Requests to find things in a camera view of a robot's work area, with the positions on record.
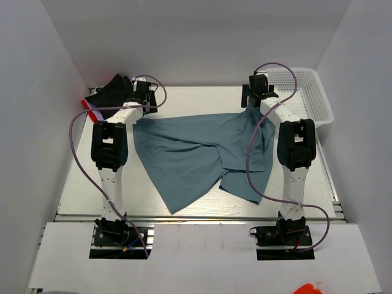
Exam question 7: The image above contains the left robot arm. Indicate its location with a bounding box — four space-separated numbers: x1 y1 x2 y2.
87 75 157 246

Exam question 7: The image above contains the white plastic basket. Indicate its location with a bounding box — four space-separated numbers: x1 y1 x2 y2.
263 67 334 127

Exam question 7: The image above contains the teal blue t-shirt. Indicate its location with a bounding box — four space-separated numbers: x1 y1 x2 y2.
133 108 275 214

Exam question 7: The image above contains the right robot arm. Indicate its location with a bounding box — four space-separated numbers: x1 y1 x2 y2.
243 73 316 247

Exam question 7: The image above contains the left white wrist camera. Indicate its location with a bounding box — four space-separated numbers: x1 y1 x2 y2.
132 77 147 82

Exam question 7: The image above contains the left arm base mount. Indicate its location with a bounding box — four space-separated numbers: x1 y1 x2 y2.
89 224 148 260

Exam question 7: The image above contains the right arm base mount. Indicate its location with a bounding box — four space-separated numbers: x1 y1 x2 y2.
249 226 315 261

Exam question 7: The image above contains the orange object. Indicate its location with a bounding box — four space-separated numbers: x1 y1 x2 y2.
293 284 323 294

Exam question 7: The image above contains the red folded t-shirt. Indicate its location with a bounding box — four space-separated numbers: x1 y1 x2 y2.
81 99 98 123

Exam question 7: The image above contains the black folded t-shirt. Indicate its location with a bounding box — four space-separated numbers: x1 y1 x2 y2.
82 74 133 109

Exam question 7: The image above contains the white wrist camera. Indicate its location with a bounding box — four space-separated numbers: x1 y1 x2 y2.
132 77 147 82
253 70 268 77

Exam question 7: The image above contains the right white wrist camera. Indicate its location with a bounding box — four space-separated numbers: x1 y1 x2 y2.
253 70 268 77

